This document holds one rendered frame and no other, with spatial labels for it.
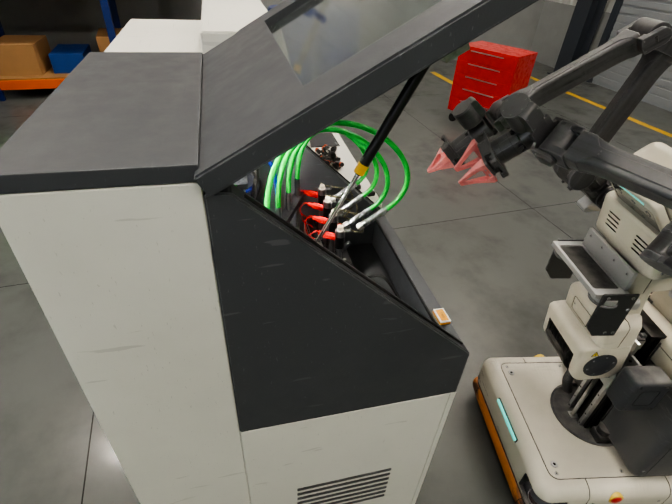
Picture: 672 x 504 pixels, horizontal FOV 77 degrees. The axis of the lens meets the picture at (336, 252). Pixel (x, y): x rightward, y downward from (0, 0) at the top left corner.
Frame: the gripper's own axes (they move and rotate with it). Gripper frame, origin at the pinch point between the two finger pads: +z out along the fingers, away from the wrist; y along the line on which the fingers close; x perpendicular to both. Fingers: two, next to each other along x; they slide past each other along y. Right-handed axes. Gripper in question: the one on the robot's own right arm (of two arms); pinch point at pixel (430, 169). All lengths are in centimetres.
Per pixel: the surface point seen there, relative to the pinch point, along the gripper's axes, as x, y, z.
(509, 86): -354, -159, -56
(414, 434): 49, -42, 45
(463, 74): -394, -130, -28
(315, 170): -10.7, 19.8, 29.6
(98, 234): 65, 58, 31
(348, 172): -45, -1, 34
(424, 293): 24.9, -18.5, 19.9
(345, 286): 55, 19, 17
